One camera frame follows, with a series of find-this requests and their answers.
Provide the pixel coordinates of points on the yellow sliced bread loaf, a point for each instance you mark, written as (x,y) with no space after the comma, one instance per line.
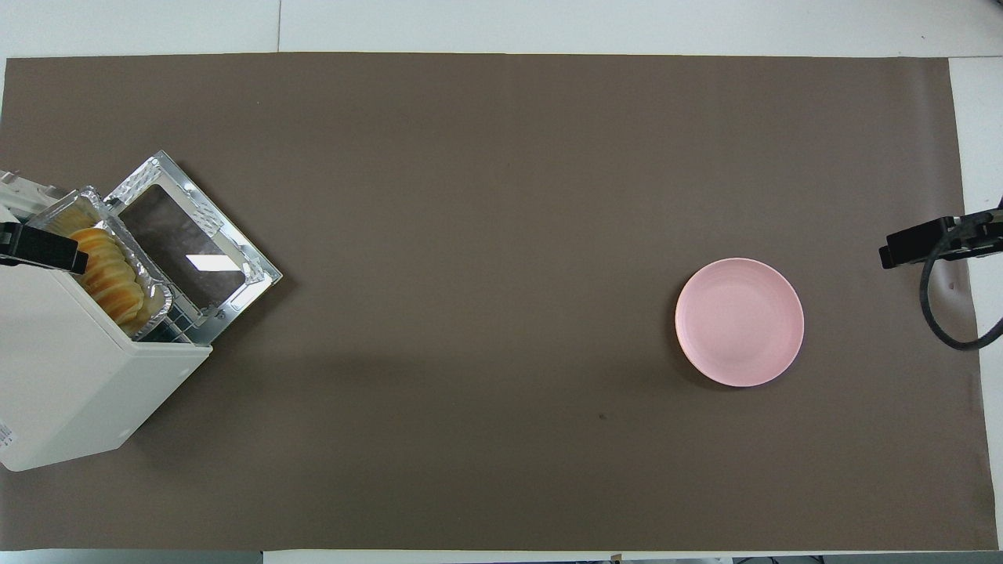
(114,282)

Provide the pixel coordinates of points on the aluminium foil tray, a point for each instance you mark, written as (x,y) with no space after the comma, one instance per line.
(161,301)

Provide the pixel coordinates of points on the cream white toaster oven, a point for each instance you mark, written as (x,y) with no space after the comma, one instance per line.
(63,376)

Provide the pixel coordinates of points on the pink round plate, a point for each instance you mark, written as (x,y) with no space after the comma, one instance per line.
(740,321)

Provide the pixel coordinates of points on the brown table mat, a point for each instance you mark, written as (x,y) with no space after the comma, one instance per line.
(470,274)

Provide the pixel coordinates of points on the glass oven door metal frame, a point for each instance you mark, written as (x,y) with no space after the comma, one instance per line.
(184,243)

